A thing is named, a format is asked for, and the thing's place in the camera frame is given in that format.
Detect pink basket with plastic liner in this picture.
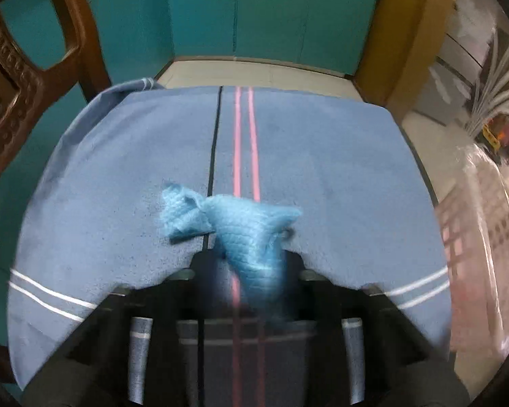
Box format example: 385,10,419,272
433,144,509,352

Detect carved wooden chair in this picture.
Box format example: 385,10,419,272
0,0,111,221

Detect light blue knitted cloth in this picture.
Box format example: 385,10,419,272
159,182,304,318

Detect teal base cabinets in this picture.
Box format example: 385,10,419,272
0,0,391,272

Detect yellow and red object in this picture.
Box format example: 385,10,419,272
484,121,509,153

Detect white leafy plant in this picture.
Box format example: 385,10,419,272
467,30,509,136

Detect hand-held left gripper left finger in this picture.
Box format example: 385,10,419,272
23,254,238,407

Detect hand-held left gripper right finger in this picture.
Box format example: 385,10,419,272
282,252,471,407

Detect blue striped blanket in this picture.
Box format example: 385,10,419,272
6,77,452,391

